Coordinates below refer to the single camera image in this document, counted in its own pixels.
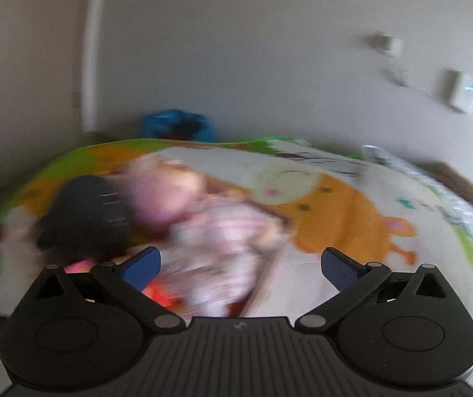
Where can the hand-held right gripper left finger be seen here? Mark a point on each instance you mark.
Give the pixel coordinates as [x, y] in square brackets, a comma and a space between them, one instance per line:
[141, 266]

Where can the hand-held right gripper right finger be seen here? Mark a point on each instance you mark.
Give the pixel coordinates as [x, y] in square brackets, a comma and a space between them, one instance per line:
[339, 269]

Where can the red toy figure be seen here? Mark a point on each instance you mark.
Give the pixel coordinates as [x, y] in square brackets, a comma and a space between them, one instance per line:
[158, 292]

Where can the pink cardboard box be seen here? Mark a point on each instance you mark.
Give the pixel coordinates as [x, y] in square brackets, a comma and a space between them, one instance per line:
[267, 264]

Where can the black plush toy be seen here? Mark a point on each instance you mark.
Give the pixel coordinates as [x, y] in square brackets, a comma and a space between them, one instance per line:
[83, 215]

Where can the pink plush doll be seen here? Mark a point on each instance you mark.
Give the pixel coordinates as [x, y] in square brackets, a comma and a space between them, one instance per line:
[219, 235]

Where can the printed animal play mat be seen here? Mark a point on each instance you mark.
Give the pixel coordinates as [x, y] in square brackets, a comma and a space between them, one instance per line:
[344, 215]

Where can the folded tan towel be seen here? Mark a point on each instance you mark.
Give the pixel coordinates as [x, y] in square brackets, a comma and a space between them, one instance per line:
[464, 186]

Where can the white wall hook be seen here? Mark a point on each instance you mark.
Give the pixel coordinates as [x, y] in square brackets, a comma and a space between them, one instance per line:
[395, 76]

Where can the white wall thermostat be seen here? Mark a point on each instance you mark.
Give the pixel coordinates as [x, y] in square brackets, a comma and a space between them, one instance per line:
[462, 91]

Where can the white wall switch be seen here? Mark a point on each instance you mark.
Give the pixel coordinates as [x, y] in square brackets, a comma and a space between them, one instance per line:
[385, 44]

